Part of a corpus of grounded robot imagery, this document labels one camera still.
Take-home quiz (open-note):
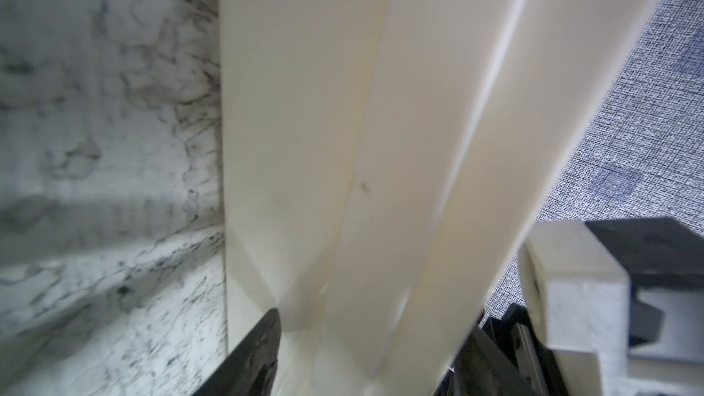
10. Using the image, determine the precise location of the white wrap dispenser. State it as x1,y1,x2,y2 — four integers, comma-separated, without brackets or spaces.
219,0,659,395

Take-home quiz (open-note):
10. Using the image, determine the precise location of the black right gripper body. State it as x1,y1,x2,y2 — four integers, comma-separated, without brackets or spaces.
480,304,567,395

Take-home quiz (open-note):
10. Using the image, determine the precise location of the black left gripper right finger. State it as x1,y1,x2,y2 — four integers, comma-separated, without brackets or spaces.
454,326,535,396

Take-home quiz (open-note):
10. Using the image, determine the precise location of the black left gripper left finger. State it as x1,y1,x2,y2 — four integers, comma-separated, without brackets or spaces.
194,308,282,396

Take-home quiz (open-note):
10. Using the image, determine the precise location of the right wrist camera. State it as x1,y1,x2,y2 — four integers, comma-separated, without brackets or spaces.
518,217,703,395

